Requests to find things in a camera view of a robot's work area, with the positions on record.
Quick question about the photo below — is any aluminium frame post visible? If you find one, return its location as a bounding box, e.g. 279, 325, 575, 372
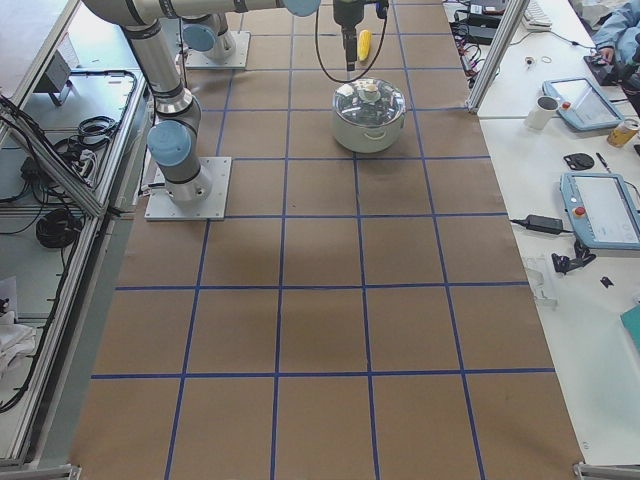
466, 0, 528, 114

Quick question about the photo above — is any black round disc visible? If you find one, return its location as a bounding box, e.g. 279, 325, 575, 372
563, 152, 595, 171

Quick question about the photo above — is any upper teach pendant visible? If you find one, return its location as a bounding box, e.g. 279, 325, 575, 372
542, 77, 625, 131

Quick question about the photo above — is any yellow corn cob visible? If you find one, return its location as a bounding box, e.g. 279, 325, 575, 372
357, 29, 372, 63

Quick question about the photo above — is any white mug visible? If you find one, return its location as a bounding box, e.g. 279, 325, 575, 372
524, 95, 561, 131

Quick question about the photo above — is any teach pendant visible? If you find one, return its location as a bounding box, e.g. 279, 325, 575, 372
542, 77, 625, 131
559, 172, 639, 251

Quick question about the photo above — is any clear plastic holder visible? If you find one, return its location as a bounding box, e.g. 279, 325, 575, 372
521, 255, 558, 308

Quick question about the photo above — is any black coiled cable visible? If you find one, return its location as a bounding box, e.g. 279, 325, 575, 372
35, 207, 84, 250

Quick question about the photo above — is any pale green cooking pot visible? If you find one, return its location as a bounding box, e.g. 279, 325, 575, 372
331, 78, 406, 153

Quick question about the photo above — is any yellow drink can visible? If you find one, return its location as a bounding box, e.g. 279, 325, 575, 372
606, 118, 639, 148

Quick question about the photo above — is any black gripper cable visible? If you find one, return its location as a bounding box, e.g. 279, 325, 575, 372
314, 0, 391, 84

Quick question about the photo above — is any grey metal box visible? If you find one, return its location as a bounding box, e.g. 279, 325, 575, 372
34, 50, 72, 106

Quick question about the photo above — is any black electronics box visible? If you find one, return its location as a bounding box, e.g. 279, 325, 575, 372
454, 0, 508, 45

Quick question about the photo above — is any person in blue jacket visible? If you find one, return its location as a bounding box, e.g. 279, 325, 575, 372
593, 0, 639, 64

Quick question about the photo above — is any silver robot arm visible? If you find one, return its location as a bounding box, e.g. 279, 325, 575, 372
84, 1, 320, 203
181, 14, 236, 64

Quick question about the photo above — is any lower teach pendant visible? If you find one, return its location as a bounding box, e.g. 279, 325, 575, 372
559, 172, 639, 251

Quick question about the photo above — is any black power adapter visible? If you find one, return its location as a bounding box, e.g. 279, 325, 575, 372
510, 214, 571, 235

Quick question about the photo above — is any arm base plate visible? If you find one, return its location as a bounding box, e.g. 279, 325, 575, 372
186, 31, 251, 70
144, 157, 232, 221

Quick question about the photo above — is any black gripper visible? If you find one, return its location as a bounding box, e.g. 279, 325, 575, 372
333, 0, 364, 72

